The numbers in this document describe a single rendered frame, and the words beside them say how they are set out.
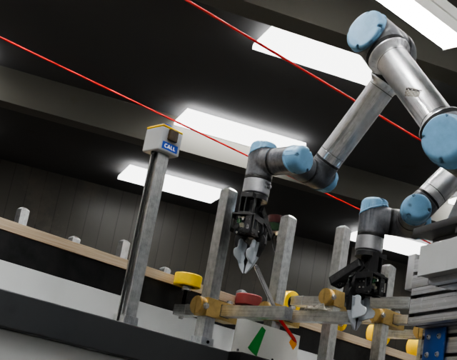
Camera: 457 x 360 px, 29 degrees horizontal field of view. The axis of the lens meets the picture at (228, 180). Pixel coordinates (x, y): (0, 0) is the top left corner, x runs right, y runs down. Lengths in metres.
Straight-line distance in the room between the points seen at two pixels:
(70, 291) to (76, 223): 9.13
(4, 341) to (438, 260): 0.96
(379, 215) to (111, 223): 9.27
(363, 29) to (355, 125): 0.27
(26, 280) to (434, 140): 1.07
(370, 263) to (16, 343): 0.96
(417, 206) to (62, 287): 0.94
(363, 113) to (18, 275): 1.00
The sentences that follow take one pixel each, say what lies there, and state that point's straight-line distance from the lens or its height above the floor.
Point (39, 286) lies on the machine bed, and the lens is 2.36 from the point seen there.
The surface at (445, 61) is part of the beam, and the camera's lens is 6.08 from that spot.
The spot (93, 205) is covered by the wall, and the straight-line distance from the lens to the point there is 11.61.
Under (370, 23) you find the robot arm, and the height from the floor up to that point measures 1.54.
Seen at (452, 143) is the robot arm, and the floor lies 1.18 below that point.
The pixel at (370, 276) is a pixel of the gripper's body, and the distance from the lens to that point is 2.42.
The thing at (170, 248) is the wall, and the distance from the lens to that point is 11.75.
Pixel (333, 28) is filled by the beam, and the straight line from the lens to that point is 5.74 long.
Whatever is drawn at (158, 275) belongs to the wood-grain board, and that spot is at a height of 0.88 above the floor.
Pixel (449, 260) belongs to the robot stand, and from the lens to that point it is 1.90.
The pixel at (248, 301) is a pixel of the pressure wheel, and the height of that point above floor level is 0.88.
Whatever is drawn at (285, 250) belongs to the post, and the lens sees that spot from 2.63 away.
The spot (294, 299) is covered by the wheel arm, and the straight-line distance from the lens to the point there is 2.95.
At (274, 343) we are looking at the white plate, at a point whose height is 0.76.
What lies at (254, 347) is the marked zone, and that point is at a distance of 2.53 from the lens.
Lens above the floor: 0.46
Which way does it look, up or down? 16 degrees up
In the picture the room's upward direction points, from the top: 10 degrees clockwise
